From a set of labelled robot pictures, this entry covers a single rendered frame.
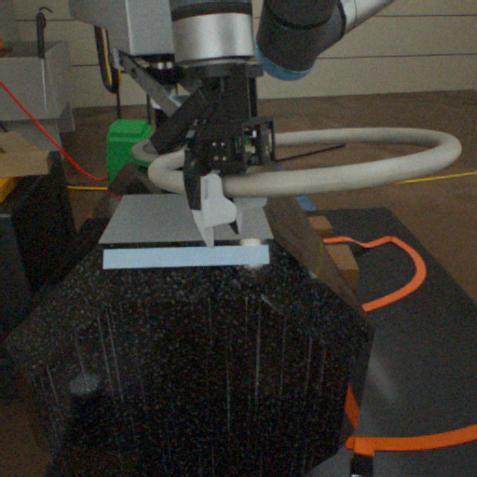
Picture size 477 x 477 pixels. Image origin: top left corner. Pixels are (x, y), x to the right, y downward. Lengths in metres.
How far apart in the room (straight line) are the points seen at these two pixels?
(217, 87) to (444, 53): 6.97
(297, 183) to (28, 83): 3.55
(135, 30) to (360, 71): 5.79
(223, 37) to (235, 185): 0.16
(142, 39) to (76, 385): 0.81
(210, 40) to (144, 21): 0.71
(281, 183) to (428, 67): 6.87
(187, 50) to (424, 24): 6.75
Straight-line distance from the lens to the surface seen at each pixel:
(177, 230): 0.95
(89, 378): 1.06
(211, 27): 0.50
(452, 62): 7.56
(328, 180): 0.52
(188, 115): 0.55
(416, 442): 1.71
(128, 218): 1.02
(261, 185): 0.53
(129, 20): 1.20
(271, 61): 0.66
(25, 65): 3.95
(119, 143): 2.91
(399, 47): 7.06
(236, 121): 0.51
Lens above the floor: 1.31
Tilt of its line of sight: 29 degrees down
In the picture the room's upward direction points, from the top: straight up
